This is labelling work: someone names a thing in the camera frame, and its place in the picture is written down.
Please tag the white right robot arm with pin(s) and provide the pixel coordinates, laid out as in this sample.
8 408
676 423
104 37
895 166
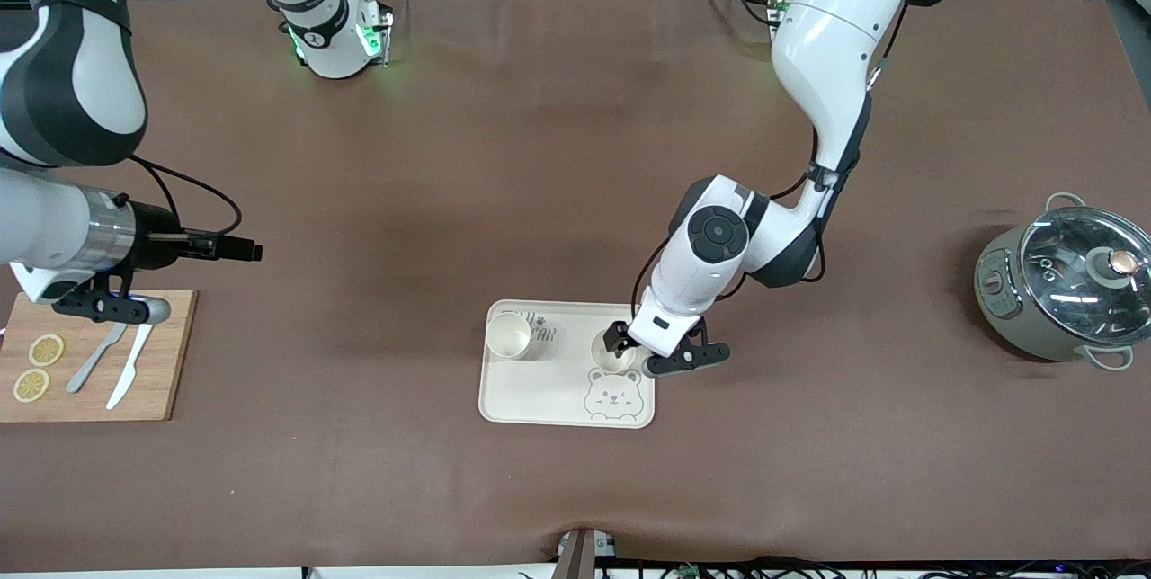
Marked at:
63 66

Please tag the metal table bracket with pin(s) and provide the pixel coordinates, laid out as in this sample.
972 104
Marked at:
575 556

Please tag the cream tray with bear print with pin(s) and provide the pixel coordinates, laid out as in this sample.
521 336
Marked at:
548 390

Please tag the wooden cutting board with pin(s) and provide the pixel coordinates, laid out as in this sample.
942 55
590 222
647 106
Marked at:
171 363

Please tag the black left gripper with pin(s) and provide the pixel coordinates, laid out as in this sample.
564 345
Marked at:
619 338

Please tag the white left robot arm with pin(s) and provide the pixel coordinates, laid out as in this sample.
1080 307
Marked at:
836 40

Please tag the lemon slice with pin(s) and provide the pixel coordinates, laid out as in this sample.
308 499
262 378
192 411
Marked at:
31 386
46 351

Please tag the white plastic cup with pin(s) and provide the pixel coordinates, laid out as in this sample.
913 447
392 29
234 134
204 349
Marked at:
508 338
604 356

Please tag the grey plastic knife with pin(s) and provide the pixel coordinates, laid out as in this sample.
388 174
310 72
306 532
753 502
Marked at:
90 365

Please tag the brown table mat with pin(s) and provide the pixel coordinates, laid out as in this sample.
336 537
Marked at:
450 156

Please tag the grey-green cooking pot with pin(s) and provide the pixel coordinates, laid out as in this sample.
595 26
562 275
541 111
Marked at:
1012 318

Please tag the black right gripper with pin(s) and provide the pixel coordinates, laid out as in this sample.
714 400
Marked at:
155 237

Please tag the glass pot lid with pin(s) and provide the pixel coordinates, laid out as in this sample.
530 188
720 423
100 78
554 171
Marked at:
1070 282

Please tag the white plastic knife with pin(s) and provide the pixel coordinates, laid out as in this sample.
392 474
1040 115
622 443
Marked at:
130 368

